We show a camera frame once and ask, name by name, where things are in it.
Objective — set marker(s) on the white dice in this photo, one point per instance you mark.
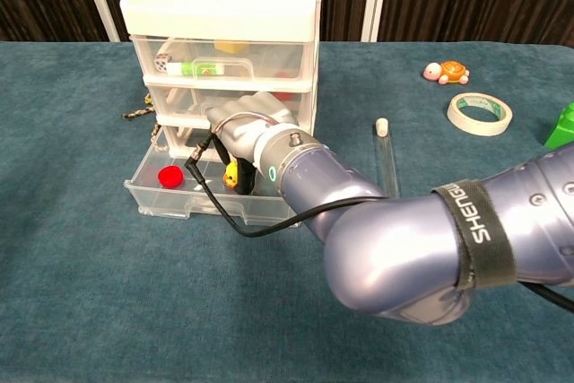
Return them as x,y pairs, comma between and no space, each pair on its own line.
162,63

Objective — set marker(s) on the clear test tube white cap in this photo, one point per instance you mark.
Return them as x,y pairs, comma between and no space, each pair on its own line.
385,159

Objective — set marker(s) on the teal table cloth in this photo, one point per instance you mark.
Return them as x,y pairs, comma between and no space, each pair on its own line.
112,289

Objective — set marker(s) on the yellow block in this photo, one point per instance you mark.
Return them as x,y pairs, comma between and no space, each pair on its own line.
231,47

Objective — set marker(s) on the green building block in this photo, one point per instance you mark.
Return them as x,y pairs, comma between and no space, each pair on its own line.
562,129

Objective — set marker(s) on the pink orange turtle toy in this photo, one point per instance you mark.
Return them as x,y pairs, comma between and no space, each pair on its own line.
453,71

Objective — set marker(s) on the white tape roll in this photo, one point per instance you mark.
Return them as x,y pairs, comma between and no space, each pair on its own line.
457,118

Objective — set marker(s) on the green white marker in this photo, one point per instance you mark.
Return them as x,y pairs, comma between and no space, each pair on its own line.
184,69

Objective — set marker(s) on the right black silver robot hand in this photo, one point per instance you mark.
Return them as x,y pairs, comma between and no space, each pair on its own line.
251,118

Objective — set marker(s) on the red bottle cap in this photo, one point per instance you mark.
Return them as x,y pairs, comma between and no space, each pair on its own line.
171,176

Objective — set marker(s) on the white drawer storage box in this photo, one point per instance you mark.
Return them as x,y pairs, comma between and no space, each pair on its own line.
224,2

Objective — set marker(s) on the yellow duck toy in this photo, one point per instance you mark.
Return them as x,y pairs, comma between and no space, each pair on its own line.
230,174

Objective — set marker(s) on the small red toy piece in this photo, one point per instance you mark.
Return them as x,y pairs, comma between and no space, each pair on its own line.
284,96

